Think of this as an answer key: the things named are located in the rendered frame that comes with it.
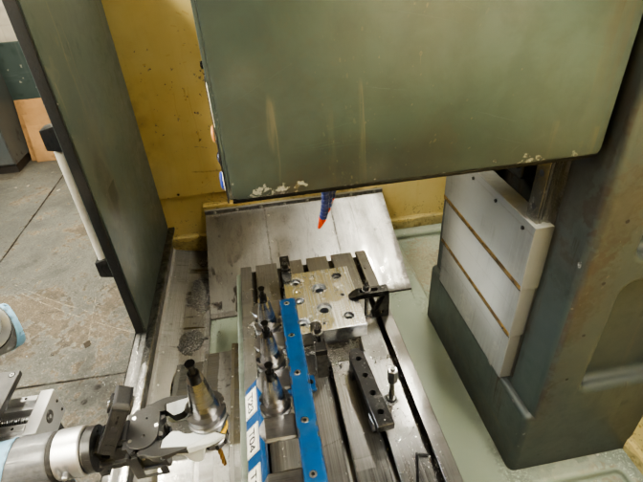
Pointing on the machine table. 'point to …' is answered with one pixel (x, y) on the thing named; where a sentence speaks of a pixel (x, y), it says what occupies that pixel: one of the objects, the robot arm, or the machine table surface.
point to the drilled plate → (345, 328)
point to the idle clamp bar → (378, 411)
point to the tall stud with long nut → (391, 383)
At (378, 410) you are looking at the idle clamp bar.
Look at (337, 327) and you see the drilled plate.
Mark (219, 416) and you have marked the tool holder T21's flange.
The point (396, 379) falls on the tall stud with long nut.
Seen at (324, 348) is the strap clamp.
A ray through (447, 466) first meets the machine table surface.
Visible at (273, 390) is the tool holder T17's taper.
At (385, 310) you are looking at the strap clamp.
